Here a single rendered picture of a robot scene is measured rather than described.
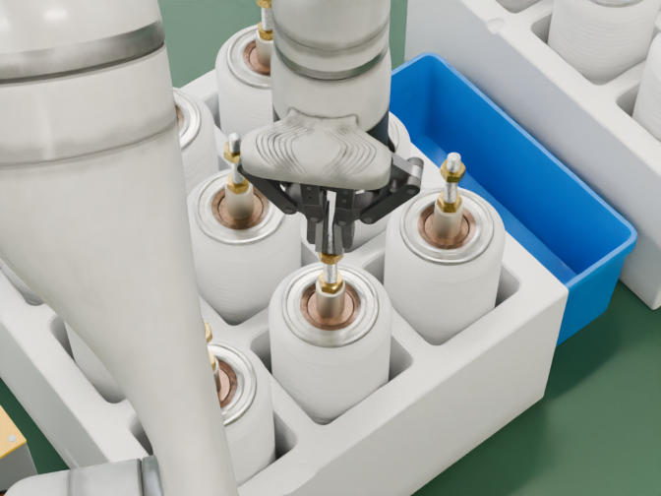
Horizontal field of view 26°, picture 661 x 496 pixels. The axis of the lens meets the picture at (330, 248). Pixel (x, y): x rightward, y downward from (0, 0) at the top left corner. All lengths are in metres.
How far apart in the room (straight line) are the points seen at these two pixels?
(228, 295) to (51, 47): 0.68
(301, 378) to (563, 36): 0.45
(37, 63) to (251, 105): 0.73
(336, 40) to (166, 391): 0.32
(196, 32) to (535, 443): 0.62
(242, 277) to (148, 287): 0.61
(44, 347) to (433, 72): 0.51
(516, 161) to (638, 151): 0.15
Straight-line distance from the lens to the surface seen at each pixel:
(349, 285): 1.11
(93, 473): 0.63
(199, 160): 1.21
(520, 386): 1.29
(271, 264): 1.15
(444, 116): 1.49
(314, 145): 0.86
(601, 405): 1.37
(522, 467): 1.33
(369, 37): 0.84
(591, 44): 1.36
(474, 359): 1.17
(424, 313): 1.17
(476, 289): 1.15
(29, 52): 0.52
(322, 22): 0.81
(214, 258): 1.14
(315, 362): 1.09
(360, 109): 0.87
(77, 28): 0.52
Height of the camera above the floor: 1.17
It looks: 54 degrees down
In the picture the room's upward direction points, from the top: straight up
